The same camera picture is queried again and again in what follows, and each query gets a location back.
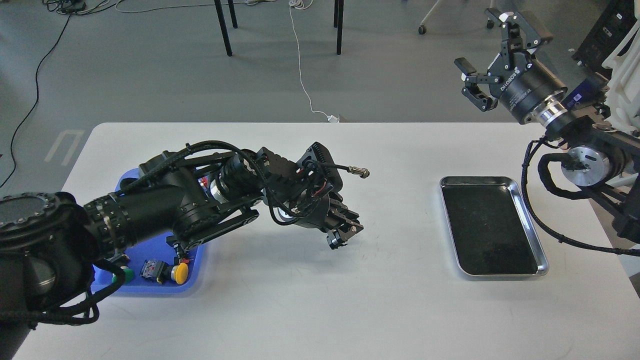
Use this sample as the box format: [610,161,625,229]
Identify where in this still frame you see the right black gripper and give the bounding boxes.
[454,7,567,125]

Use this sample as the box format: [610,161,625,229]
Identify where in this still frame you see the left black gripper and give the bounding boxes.
[290,193,364,249]

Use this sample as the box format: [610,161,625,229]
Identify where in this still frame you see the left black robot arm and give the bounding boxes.
[0,140,370,360]

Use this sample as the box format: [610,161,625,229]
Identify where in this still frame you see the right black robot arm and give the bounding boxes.
[454,7,639,256]

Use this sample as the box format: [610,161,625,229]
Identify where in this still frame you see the silver metal tray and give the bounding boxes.
[439,176,549,280]

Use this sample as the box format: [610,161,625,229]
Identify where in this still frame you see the blue plastic tray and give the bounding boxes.
[84,183,204,294]

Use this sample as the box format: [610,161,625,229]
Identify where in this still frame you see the black equipment case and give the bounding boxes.
[572,0,637,80]

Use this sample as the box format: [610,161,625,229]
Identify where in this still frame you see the white chair base wheels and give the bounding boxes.
[417,0,496,35]

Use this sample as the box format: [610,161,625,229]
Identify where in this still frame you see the white office chair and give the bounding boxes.
[602,21,640,138]

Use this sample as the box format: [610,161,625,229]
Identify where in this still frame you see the black square push button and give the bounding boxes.
[166,235,194,265]

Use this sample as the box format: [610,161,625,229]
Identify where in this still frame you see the black table legs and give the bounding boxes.
[213,0,346,57]

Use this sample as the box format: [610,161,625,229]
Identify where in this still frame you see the yellow push button switch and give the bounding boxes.
[169,262,189,285]

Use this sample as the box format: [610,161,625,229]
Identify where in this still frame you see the green push button switch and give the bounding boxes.
[107,255,136,287]

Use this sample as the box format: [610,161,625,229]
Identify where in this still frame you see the white cable on floor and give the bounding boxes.
[288,0,340,123]

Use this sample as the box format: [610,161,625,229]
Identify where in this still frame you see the black cable on floor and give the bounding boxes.
[0,0,117,190]

